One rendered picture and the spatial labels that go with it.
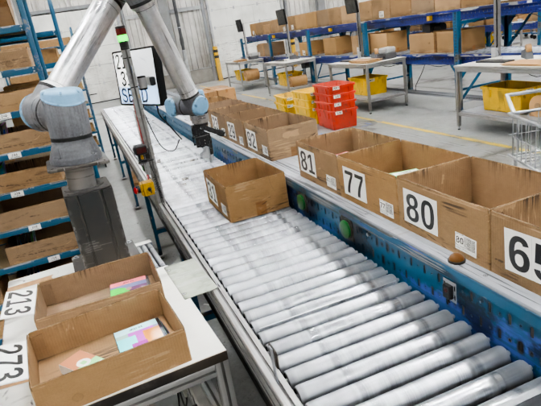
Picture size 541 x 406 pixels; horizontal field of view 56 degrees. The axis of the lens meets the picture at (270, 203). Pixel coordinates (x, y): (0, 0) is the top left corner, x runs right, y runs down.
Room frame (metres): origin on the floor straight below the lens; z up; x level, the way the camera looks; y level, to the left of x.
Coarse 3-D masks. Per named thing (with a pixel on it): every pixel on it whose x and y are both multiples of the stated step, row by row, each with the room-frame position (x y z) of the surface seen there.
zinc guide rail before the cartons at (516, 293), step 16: (288, 176) 2.24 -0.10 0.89; (320, 192) 1.95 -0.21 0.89; (352, 208) 1.71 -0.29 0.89; (384, 224) 1.52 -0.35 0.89; (416, 240) 1.36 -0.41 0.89; (432, 256) 1.26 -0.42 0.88; (448, 256) 1.23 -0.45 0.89; (464, 272) 1.14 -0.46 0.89; (480, 272) 1.12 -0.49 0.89; (496, 288) 1.04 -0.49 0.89; (512, 288) 1.02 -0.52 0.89; (528, 304) 0.95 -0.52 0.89
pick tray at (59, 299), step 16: (144, 256) 1.71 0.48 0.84; (80, 272) 1.64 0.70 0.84; (96, 272) 1.65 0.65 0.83; (112, 272) 1.67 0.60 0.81; (128, 272) 1.69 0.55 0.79; (144, 272) 1.70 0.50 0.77; (48, 288) 1.60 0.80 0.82; (64, 288) 1.61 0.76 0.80; (80, 288) 1.63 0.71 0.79; (96, 288) 1.65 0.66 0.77; (144, 288) 1.43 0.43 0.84; (160, 288) 1.45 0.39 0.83; (48, 304) 1.59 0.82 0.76; (64, 304) 1.58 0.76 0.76; (80, 304) 1.56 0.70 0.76; (96, 304) 1.38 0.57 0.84; (48, 320) 1.34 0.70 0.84
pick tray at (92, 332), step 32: (64, 320) 1.30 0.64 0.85; (96, 320) 1.33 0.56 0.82; (128, 320) 1.36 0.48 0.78; (160, 320) 1.37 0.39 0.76; (32, 352) 1.23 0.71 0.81; (64, 352) 1.28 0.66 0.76; (96, 352) 1.25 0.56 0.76; (128, 352) 1.09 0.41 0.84; (160, 352) 1.12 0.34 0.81; (32, 384) 1.05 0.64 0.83; (64, 384) 1.03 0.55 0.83; (96, 384) 1.06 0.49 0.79; (128, 384) 1.08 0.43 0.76
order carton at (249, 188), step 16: (256, 160) 2.58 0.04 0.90; (208, 176) 2.40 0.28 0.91; (224, 176) 2.53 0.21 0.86; (240, 176) 2.56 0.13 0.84; (256, 176) 2.59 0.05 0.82; (272, 176) 2.21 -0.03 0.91; (208, 192) 2.48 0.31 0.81; (224, 192) 2.15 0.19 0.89; (240, 192) 2.15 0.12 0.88; (256, 192) 2.18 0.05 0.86; (272, 192) 2.20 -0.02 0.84; (240, 208) 2.15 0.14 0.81; (256, 208) 2.17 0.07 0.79; (272, 208) 2.20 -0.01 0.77
